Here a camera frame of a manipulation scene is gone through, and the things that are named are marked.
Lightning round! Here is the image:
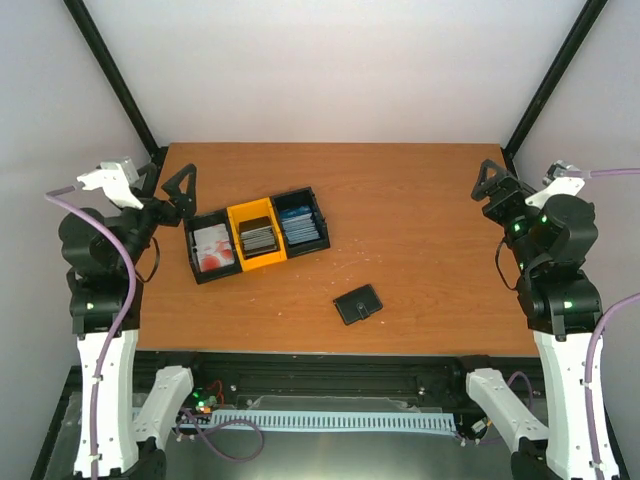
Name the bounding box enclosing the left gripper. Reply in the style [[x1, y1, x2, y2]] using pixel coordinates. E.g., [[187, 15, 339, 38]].
[[115, 162, 198, 270]]

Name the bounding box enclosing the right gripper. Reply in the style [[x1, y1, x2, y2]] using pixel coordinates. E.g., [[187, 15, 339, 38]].
[[470, 157, 538, 270]]

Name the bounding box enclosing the black card holder wallet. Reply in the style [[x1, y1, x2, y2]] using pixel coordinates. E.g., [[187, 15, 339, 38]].
[[333, 284, 383, 326]]

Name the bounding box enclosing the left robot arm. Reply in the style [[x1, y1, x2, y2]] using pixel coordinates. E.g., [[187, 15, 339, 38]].
[[45, 158, 208, 479]]

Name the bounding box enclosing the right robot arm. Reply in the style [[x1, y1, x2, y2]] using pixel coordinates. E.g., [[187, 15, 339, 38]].
[[465, 159, 621, 479]]

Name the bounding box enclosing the left black card bin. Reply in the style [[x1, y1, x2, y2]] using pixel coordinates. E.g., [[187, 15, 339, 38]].
[[183, 209, 242, 285]]

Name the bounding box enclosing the black card bin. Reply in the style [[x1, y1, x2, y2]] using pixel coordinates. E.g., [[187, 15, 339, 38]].
[[183, 209, 242, 285], [270, 187, 331, 259]]

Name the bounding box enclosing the red white card stack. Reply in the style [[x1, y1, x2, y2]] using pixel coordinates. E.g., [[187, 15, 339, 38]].
[[193, 223, 235, 272]]

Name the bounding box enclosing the yellow card bin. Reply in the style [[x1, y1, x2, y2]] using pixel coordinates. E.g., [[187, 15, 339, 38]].
[[227, 197, 287, 272]]

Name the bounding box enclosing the dark grey card stack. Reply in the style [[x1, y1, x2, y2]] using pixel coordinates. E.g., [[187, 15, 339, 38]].
[[238, 216, 279, 259]]

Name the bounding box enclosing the blue card stack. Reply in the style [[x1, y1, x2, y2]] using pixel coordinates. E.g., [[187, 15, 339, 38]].
[[280, 205, 320, 246]]

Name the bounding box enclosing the right black card bin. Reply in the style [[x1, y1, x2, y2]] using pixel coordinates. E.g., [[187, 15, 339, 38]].
[[270, 187, 331, 259]]

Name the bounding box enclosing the small electronics board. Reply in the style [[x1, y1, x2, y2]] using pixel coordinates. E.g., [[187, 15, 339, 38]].
[[192, 380, 225, 414]]

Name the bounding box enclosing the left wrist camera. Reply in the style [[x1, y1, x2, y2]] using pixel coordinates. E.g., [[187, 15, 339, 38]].
[[77, 157, 144, 210]]

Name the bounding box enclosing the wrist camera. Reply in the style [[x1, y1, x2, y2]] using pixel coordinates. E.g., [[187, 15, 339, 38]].
[[525, 160, 585, 209], [77, 157, 144, 210]]

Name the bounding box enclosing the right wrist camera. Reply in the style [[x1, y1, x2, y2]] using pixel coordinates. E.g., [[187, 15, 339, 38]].
[[525, 160, 585, 209]]

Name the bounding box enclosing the left black frame post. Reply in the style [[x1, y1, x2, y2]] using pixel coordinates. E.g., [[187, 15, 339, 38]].
[[63, 0, 160, 157]]

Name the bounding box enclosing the black frame post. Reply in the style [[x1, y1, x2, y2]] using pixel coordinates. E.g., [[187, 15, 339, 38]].
[[63, 0, 160, 157], [503, 0, 608, 160]]

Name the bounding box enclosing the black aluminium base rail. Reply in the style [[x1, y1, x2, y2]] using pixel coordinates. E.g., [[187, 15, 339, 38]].
[[64, 349, 601, 416]]

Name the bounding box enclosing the right black frame post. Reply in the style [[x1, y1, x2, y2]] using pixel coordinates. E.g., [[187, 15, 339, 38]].
[[503, 0, 608, 160]]

